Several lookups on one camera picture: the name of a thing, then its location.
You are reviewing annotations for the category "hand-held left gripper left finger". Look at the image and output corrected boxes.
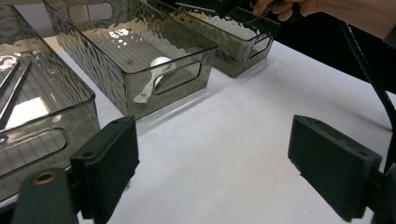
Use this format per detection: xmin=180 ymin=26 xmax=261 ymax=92
xmin=69 ymin=116 xmax=140 ymax=224

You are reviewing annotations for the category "white table sheet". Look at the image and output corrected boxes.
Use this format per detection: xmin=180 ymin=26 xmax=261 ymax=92
xmin=15 ymin=4 xmax=396 ymax=224

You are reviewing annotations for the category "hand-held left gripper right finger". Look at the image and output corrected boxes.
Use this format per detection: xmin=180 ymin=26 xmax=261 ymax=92
xmin=288 ymin=115 xmax=383 ymax=222

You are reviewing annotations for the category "white spoon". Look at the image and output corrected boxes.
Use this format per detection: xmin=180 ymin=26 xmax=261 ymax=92
xmin=133 ymin=56 xmax=177 ymax=105

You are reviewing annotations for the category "smoky clear plastic bin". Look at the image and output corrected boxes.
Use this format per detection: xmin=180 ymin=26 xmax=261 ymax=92
xmin=146 ymin=0 xmax=281 ymax=78
xmin=41 ymin=0 xmax=219 ymax=120
xmin=0 ymin=4 xmax=101 ymax=203

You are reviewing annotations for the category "right hand-held gripper black cable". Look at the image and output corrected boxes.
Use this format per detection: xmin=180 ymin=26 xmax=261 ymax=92
xmin=337 ymin=20 xmax=396 ymax=174

